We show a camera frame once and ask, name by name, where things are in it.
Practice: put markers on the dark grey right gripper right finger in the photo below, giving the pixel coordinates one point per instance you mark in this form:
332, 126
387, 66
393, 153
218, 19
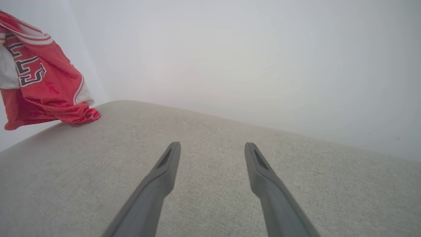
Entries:
276, 204

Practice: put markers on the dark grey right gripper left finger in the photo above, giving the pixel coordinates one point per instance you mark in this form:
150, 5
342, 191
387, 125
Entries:
154, 191

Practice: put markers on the red and white basketball jersey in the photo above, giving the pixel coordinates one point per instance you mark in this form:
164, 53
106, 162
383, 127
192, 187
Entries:
49, 85

